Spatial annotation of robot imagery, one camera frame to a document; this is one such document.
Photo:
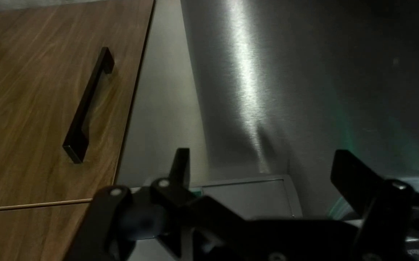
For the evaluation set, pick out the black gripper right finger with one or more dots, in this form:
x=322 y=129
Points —
x=382 y=203

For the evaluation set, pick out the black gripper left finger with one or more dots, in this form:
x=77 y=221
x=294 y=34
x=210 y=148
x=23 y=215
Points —
x=194 y=225

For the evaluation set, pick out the stainless steel dishwasher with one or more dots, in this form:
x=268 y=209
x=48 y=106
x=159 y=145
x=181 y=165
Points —
x=264 y=93

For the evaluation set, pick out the wooden cabinet door right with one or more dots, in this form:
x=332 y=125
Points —
x=46 y=55

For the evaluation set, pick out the black cabinet handle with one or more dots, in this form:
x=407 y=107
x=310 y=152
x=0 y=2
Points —
x=75 y=139

